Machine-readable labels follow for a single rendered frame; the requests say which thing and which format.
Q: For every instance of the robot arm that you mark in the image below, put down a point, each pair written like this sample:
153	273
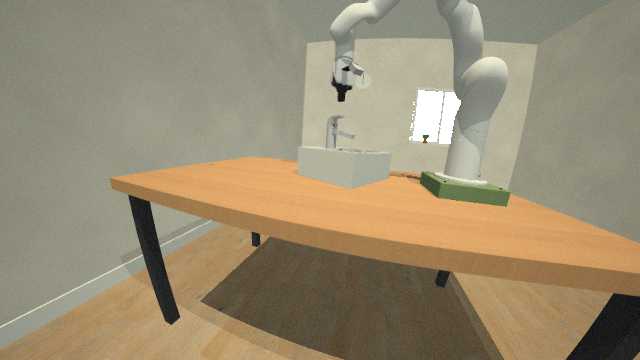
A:
485	81

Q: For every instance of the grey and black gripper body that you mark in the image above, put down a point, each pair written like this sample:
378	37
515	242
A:
341	76

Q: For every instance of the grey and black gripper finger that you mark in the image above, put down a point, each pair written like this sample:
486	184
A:
345	89
339	89

